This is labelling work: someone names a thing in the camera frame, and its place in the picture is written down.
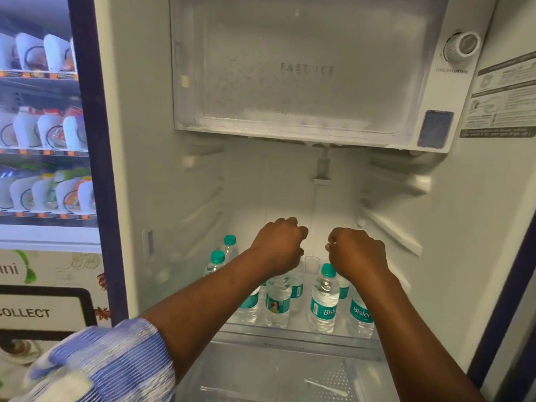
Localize person's right forearm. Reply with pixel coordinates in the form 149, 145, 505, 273
353, 265, 487, 402

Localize vending machine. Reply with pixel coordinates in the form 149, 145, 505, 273
0, 0, 129, 402

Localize person's left forearm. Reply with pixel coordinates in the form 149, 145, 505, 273
140, 247, 278, 383

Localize white instruction label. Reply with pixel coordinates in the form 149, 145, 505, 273
459, 50, 536, 139

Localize blue white striped sleeve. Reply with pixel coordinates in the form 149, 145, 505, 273
12, 317, 176, 402

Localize group of clear water bottles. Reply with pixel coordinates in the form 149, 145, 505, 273
203, 234, 376, 340

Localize blue refrigerator door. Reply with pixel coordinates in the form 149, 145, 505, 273
466, 211, 536, 402

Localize white refrigerator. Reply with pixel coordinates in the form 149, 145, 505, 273
93, 0, 536, 402

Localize blue square sticker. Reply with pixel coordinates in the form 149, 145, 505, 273
417, 109, 455, 149

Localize person's left hand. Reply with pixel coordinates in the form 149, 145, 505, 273
250, 217, 310, 277

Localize frosted freezer compartment door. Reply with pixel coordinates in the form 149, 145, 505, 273
169, 0, 500, 154

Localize clear crisper drawer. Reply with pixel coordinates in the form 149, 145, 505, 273
175, 340, 400, 402

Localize white cooling control knob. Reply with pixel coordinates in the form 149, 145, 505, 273
442, 31, 482, 66

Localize person's right hand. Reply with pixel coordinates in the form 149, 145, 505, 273
326, 228, 391, 286

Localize rows of white cup packs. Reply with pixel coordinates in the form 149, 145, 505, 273
0, 32, 96, 214

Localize black framed collection flap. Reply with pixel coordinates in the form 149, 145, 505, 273
0, 284, 98, 342

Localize glass refrigerator shelf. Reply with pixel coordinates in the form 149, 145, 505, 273
209, 257, 388, 361

